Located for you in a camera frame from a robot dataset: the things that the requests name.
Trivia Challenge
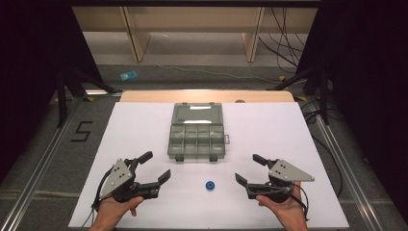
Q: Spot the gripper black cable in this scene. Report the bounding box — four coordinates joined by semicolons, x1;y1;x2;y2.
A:
79;168;114;231
290;188;311;223

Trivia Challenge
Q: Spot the person's right hand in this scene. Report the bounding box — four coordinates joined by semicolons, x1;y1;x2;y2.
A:
255;180;310;228

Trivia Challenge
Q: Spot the white floor cable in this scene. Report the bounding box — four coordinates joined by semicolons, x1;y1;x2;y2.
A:
144;47;284;86

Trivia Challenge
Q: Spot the black tripod stand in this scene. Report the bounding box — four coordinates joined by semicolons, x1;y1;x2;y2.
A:
53;61;123;129
265;64;332;127

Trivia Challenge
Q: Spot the person's left hand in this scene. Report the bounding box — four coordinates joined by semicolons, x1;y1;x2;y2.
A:
93;195;144;227

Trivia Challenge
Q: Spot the black curtain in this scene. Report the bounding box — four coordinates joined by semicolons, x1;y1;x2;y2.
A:
294;0;408;222
0;0;107;184

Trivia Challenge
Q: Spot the white paper sheet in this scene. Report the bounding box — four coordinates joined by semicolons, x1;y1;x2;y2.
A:
67;101;350;230

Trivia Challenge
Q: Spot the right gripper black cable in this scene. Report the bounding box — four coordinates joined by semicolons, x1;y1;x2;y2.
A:
290;188;311;223

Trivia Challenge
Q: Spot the grey plastic organizer box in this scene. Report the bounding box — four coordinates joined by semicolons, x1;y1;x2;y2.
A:
166;101;231;164

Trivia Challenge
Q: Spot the light wooden shelf unit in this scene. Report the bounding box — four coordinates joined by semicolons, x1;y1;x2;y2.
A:
71;6;319;64

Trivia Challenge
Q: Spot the bundle of black cables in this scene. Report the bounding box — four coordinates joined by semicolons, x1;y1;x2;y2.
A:
257;7;310;75

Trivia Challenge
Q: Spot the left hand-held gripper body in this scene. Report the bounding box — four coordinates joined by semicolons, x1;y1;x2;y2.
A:
98;157;162;204

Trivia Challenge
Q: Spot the wooden table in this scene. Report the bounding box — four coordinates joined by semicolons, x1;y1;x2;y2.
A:
118;90;295;104

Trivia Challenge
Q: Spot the blue card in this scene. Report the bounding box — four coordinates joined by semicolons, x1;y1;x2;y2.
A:
119;69;140;82

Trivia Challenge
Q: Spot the metal floor rail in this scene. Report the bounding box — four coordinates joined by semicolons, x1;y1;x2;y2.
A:
0;95;85;231
307;95;388;231

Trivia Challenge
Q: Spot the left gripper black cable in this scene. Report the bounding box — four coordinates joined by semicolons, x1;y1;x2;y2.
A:
79;168;114;231

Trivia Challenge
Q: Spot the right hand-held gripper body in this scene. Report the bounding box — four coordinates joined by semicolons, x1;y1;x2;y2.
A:
244;158;316;204

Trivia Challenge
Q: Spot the black floor cable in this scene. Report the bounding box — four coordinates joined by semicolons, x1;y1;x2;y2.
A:
300;98;344;199

